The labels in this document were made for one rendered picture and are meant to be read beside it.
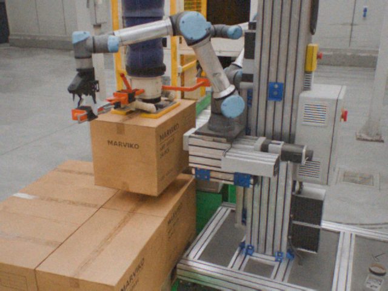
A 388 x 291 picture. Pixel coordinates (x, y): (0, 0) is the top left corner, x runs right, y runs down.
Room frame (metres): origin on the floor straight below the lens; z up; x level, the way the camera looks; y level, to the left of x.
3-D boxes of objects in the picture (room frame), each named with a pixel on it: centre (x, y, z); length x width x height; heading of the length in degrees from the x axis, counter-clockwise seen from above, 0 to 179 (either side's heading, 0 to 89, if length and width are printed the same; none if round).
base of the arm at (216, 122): (2.10, -0.15, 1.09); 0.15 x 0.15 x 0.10
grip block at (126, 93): (2.13, 0.37, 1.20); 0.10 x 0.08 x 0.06; 69
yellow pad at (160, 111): (2.33, 0.19, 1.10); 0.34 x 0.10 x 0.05; 159
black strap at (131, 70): (2.36, 0.28, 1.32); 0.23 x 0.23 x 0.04
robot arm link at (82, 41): (1.82, 0.48, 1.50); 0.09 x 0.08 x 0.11; 103
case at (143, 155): (2.36, 0.28, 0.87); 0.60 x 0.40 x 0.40; 159
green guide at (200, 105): (4.24, -0.03, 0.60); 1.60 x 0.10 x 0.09; 163
